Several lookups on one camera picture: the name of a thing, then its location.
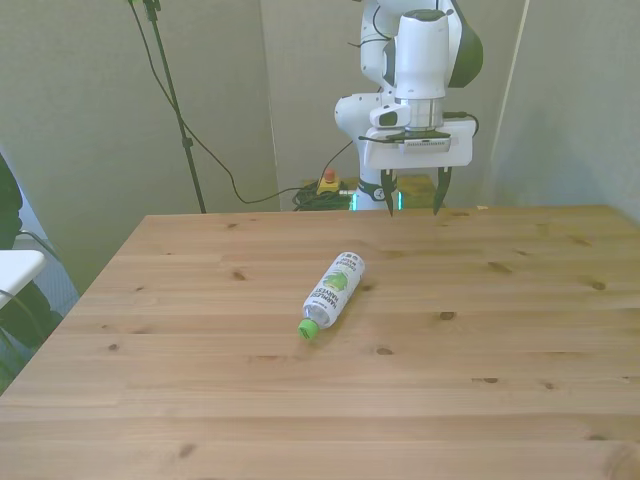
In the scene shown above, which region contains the black and white wrist camera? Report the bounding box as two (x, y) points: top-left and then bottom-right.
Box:
(359, 128), (457, 152)

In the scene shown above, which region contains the white side table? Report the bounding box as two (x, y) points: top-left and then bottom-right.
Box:
(0, 249), (46, 309)

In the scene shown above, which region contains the coiled black cable bundle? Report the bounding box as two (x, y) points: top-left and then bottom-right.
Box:
(292, 182), (359, 212)

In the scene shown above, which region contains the yellow emergency stop box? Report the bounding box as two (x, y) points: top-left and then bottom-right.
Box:
(315, 168), (344, 197)

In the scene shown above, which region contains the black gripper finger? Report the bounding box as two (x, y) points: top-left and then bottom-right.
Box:
(380, 168), (399, 218)
(432, 166), (453, 217)

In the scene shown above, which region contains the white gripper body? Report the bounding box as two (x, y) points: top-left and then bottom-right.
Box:
(363, 117), (475, 171)

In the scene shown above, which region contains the black tripod stand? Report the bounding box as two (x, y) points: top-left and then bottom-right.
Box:
(142, 0), (209, 215)

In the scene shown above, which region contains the wooden cabinet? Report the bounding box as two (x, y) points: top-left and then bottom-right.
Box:
(394, 173), (446, 209)

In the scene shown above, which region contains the person in dark clothes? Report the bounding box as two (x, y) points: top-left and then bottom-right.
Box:
(0, 152), (64, 351)

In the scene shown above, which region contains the long black cable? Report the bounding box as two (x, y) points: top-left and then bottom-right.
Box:
(127, 0), (321, 205)

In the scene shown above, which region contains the green-capped labelled water bottle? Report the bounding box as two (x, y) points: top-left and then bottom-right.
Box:
(297, 251), (368, 342)

